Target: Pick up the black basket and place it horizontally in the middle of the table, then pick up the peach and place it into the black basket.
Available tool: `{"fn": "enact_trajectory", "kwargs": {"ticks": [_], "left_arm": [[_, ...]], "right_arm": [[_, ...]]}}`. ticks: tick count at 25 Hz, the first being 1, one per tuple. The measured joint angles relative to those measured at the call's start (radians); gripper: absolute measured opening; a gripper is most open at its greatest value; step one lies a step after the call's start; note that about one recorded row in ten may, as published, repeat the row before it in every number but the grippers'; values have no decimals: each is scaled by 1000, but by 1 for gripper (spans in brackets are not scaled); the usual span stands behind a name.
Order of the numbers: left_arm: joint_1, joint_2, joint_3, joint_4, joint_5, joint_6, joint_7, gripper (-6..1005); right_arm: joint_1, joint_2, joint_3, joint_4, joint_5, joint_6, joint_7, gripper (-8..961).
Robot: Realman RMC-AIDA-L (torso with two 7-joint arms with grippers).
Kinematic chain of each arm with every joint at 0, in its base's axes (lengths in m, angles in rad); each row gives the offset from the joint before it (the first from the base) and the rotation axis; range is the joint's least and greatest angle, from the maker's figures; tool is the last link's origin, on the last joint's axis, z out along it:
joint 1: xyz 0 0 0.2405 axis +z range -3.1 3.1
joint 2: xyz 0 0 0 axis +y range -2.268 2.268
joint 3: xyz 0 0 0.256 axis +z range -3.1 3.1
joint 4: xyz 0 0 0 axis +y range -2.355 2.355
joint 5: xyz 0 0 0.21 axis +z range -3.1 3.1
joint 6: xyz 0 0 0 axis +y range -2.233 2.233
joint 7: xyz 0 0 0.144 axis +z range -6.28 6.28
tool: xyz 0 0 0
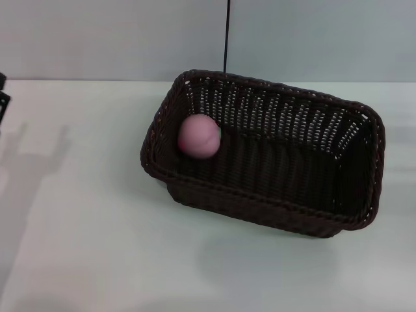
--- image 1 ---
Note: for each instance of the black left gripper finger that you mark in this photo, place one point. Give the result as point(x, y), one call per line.
point(3, 104)
point(2, 81)

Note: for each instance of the dark brown woven basket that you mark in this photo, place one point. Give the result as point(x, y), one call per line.
point(276, 169)

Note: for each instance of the pink peach toy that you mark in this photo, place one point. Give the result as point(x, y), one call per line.
point(199, 138)

